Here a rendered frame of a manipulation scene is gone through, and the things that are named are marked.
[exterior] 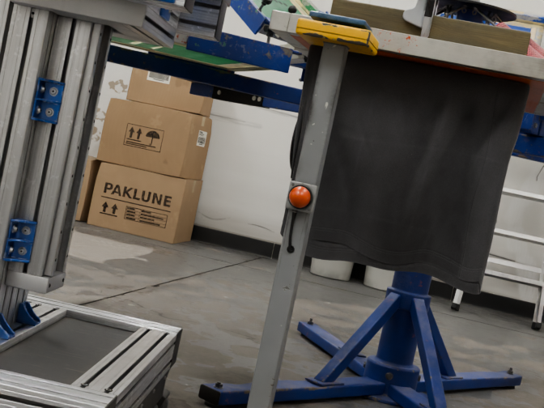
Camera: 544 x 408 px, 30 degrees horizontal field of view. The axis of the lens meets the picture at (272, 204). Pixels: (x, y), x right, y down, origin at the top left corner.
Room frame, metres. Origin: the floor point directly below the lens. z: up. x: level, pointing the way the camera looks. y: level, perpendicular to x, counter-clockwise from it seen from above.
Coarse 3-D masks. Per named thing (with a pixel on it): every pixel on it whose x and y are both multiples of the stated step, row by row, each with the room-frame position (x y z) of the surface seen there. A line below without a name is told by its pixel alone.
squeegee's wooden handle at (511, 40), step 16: (336, 0) 2.11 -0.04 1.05; (352, 16) 2.11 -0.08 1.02; (368, 16) 2.10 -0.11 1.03; (384, 16) 2.09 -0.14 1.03; (400, 16) 2.09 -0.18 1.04; (400, 32) 2.08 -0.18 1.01; (416, 32) 2.08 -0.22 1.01; (432, 32) 2.07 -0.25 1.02; (448, 32) 2.06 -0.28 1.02; (464, 32) 2.06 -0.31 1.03; (480, 32) 2.05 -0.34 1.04; (496, 32) 2.04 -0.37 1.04; (512, 32) 2.04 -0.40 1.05; (528, 32) 2.03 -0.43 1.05; (496, 48) 2.04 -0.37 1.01; (512, 48) 2.04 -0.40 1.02
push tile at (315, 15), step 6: (312, 12) 1.77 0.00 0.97; (318, 12) 1.77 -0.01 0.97; (312, 18) 1.79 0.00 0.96; (318, 18) 1.77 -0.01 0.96; (324, 18) 1.77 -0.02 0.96; (330, 18) 1.76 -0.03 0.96; (336, 18) 1.76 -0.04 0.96; (342, 18) 1.76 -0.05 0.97; (348, 18) 1.76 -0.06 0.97; (342, 24) 1.79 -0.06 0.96; (348, 24) 1.78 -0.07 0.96; (354, 24) 1.76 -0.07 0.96; (360, 24) 1.75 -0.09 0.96; (366, 24) 1.76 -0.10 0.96
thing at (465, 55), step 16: (272, 16) 2.01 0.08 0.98; (288, 16) 2.01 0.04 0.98; (304, 16) 2.00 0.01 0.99; (288, 32) 2.01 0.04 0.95; (384, 32) 1.97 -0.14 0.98; (304, 48) 2.23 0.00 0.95; (384, 48) 1.96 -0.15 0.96; (400, 48) 1.96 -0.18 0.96; (416, 48) 1.95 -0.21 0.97; (432, 48) 1.95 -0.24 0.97; (448, 48) 1.94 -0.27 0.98; (464, 48) 1.93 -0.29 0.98; (480, 48) 1.93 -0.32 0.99; (464, 64) 1.93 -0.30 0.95; (480, 64) 1.93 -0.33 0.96; (496, 64) 1.92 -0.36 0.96; (512, 64) 1.91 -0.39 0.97; (528, 64) 1.91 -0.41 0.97
